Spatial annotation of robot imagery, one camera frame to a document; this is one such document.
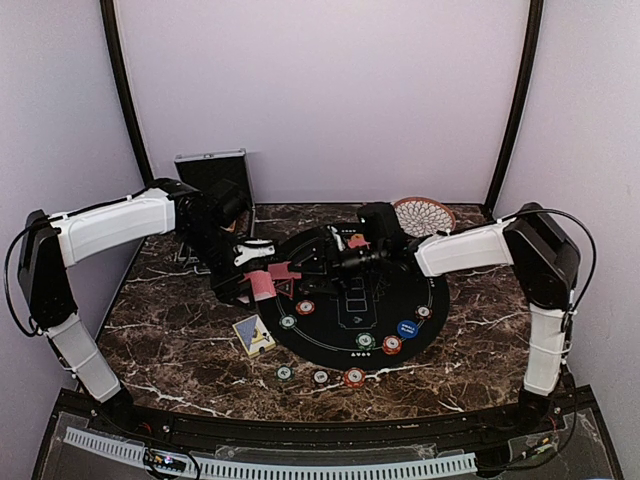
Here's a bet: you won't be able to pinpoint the black-red 100 chip stack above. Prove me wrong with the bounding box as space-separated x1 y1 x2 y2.
312 370 329 385

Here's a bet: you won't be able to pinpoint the white slotted cable duct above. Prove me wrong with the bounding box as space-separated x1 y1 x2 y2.
63 427 477 479

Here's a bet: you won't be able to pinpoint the dealt red card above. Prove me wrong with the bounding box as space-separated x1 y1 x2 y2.
347 233 370 249
267 262 302 281

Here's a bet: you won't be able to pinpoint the black round poker mat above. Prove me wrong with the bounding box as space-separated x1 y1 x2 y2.
258 223 450 371

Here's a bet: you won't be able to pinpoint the red card deck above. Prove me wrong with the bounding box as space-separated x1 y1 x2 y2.
245 270 277 302

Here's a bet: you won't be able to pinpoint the right black frame post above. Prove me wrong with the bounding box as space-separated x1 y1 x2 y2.
483 0 544 217

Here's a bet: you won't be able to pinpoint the red-gold 5 chip stack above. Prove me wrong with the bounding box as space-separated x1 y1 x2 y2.
343 367 366 389

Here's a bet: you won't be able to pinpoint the red triangular all-in marker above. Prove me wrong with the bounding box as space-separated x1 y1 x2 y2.
275 279 295 299

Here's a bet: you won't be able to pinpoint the green poker chip stack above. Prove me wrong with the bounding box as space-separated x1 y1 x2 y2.
276 365 294 382

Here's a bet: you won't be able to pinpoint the yellow card box on table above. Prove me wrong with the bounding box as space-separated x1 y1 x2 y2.
233 314 276 358

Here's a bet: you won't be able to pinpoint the patterned ceramic plate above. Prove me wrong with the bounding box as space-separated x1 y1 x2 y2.
393 197 456 237

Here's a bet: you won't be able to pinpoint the blue small blind button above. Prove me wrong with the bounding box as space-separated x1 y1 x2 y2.
396 320 419 339

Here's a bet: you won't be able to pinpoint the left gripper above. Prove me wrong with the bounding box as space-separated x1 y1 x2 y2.
181 222 256 310

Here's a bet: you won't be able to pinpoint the left black frame post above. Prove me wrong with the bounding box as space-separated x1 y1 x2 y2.
99 0 154 184

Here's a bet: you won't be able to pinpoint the aluminium poker chip case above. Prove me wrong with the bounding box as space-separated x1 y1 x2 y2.
175 149 255 270

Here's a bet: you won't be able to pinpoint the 100 chips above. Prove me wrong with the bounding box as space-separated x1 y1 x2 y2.
415 305 432 320

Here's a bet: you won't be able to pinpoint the green chips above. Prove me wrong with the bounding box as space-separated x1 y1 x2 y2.
279 315 297 330
356 332 376 351

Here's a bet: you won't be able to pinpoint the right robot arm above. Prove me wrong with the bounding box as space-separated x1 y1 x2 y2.
293 202 588 434

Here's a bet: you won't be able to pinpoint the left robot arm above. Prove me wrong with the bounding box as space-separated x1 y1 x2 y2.
13 178 276 436

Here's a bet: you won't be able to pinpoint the black frame post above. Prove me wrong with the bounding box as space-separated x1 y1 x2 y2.
483 0 544 217
99 0 154 184

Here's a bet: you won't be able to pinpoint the red chips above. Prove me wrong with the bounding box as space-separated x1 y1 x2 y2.
296 300 315 315
382 335 402 355

